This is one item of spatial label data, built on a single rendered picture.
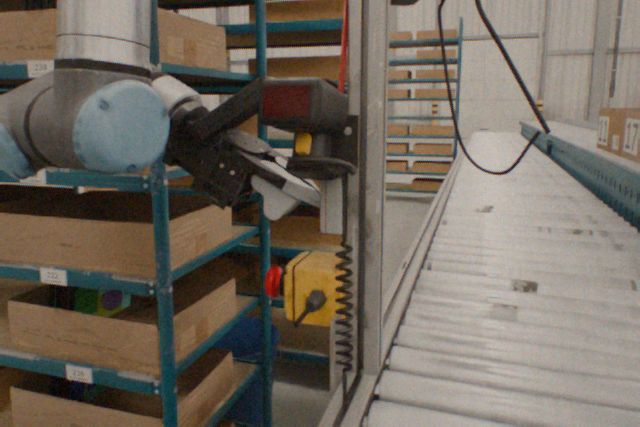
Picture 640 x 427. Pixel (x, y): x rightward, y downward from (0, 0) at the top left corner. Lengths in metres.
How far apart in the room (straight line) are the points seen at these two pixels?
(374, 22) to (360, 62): 0.04
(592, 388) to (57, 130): 0.63
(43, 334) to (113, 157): 0.81
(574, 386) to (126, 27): 0.62
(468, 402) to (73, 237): 0.81
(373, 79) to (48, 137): 0.33
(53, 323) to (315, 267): 0.76
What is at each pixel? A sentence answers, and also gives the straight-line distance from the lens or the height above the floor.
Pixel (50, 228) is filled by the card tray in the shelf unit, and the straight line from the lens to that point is 1.16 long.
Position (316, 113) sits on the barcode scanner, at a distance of 0.47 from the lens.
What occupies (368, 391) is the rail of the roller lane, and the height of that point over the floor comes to 0.74.
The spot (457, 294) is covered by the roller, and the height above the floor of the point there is 0.74.
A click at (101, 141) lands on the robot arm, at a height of 1.03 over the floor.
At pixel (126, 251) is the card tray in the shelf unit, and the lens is 1.06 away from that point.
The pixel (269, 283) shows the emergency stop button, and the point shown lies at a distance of 0.64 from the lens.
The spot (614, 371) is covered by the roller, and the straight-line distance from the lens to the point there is 0.75.
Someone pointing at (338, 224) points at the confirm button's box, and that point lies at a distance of 0.57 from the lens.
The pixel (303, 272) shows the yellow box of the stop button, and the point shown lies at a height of 0.87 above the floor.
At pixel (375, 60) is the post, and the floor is 1.11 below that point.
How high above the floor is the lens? 1.06
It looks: 9 degrees down
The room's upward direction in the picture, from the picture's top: straight up
